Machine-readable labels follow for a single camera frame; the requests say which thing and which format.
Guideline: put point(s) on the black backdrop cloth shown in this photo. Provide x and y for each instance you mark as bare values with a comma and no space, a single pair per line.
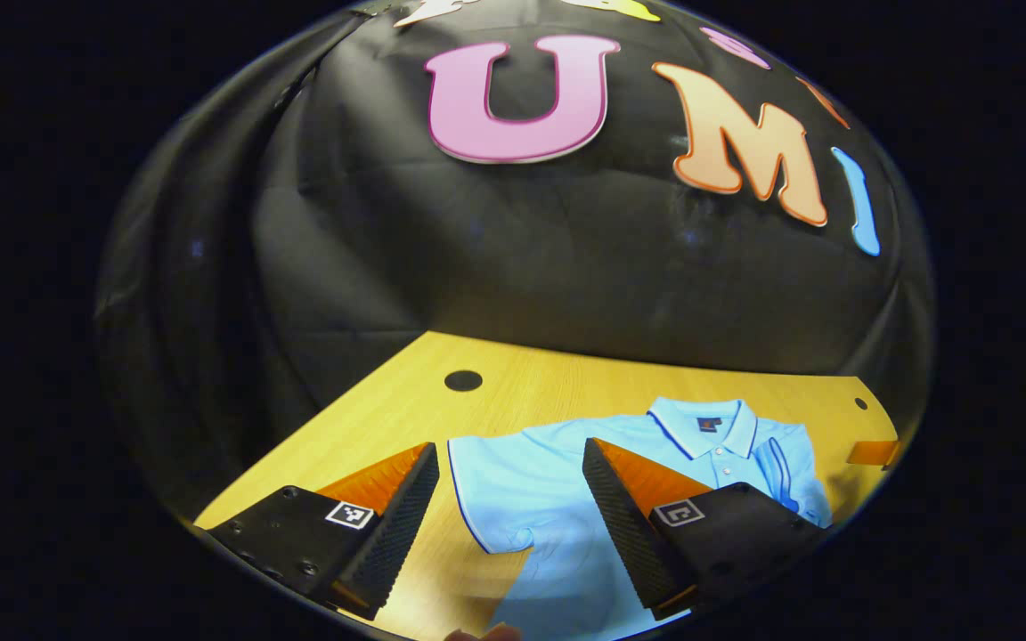
513,267

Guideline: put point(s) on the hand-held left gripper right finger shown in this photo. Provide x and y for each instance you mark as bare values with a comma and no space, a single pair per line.
633,543

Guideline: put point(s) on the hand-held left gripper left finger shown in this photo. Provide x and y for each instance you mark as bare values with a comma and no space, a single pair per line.
388,543

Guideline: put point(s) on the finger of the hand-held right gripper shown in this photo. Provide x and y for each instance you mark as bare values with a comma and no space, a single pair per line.
874,453

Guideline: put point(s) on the light blue T-shirt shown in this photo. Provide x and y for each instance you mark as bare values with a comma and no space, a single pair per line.
522,481

